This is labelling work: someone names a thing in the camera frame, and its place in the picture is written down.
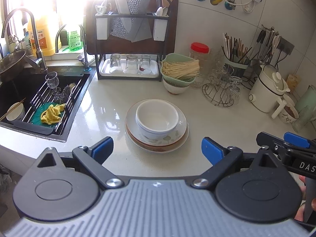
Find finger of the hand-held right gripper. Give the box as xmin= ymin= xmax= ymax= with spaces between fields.
xmin=256 ymin=132 xmax=293 ymax=155
xmin=283 ymin=132 xmax=316 ymax=150

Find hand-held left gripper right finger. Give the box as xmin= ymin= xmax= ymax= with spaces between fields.
xmin=192 ymin=137 xmax=284 ymax=188

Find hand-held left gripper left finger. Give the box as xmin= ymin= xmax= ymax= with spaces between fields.
xmin=37 ymin=136 xmax=124 ymax=188

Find white plate pink flower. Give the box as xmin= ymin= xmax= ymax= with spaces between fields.
xmin=125 ymin=118 xmax=190 ymax=153

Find small cream white bowl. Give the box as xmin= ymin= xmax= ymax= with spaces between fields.
xmin=135 ymin=101 xmax=179 ymax=132

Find person's right hand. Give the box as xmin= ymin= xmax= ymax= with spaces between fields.
xmin=296 ymin=175 xmax=316 ymax=224

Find printed white mug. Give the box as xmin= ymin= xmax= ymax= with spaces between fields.
xmin=277 ymin=101 xmax=299 ymax=124

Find pale green pitcher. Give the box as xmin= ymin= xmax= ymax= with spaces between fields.
xmin=295 ymin=85 xmax=316 ymax=114

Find white electric pot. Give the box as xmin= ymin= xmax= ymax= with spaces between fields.
xmin=248 ymin=64 xmax=291 ymax=119

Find yellow cloth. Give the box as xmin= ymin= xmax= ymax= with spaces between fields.
xmin=40 ymin=103 xmax=67 ymax=125

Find clear patterned glass cup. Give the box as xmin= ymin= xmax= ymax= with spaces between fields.
xmin=228 ymin=76 xmax=243 ymax=104

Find steel wool scourer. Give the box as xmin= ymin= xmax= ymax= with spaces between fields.
xmin=53 ymin=83 xmax=77 ymax=104

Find white ceramic bowl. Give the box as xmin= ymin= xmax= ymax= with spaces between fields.
xmin=163 ymin=78 xmax=192 ymax=95

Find green cloth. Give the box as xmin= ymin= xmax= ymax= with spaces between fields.
xmin=31 ymin=101 xmax=68 ymax=127

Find white drip tray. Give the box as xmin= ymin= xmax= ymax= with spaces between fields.
xmin=100 ymin=58 xmax=160 ymax=77

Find roll-up sink drain rack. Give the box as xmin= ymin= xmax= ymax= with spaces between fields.
xmin=13 ymin=75 xmax=84 ymax=135

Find cluster of clear glass cups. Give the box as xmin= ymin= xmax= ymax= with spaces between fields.
xmin=209 ymin=51 xmax=230 ymax=84

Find clear wine glass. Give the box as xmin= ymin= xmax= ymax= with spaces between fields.
xmin=45 ymin=71 xmax=60 ymax=90

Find clear drinking glass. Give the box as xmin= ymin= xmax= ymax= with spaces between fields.
xmin=138 ymin=54 xmax=152 ymax=75
xmin=125 ymin=54 xmax=138 ymax=74
xmin=109 ymin=53 xmax=121 ymax=73

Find dried noodles bundle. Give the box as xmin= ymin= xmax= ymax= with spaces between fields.
xmin=161 ymin=59 xmax=200 ymax=81

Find white bowl with chopsticks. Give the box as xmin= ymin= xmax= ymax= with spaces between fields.
xmin=6 ymin=102 xmax=25 ymax=122

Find clear jar red lid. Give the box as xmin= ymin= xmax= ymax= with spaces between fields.
xmin=189 ymin=42 xmax=210 ymax=90

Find small steel faucet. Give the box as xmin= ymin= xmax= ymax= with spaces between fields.
xmin=55 ymin=24 xmax=90 ymax=71

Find bowl with chopsticks in sink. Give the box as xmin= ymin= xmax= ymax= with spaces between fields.
xmin=0 ymin=98 xmax=26 ymax=122

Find green colander basket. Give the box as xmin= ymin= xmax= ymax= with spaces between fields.
xmin=160 ymin=53 xmax=200 ymax=83

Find bundle of chopsticks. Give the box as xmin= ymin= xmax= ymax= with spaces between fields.
xmin=222 ymin=32 xmax=253 ymax=64

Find plastic bags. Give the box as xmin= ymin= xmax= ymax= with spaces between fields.
xmin=0 ymin=164 xmax=13 ymax=195

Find black kitchen sink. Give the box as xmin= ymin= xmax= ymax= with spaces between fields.
xmin=0 ymin=65 xmax=97 ymax=143

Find green detergent bottle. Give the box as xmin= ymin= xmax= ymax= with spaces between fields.
xmin=66 ymin=25 xmax=83 ymax=53

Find white utensil cup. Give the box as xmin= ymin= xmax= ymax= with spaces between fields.
xmin=96 ymin=17 xmax=109 ymax=40
xmin=153 ymin=18 xmax=166 ymax=41

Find brown cutting board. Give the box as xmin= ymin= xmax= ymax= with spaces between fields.
xmin=85 ymin=0 xmax=179 ymax=55

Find tall steel sink faucet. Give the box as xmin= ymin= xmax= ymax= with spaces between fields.
xmin=1 ymin=8 xmax=49 ymax=73

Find steel pan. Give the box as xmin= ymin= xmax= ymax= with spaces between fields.
xmin=0 ymin=49 xmax=28 ymax=82

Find plain steel cleaver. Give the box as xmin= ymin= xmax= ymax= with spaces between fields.
xmin=128 ymin=0 xmax=151 ymax=43

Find yellow oil bottle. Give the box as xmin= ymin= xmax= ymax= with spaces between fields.
xmin=27 ymin=14 xmax=63 ymax=57

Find patterned steel cleaver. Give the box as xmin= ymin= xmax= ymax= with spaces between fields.
xmin=110 ymin=0 xmax=136 ymax=40

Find black dish rack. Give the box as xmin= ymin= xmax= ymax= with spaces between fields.
xmin=95 ymin=0 xmax=171 ymax=81

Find wire cup rack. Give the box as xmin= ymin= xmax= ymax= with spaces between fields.
xmin=202 ymin=75 xmax=241 ymax=107

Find wall rail with utensils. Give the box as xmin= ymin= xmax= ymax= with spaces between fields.
xmin=256 ymin=24 xmax=295 ymax=61

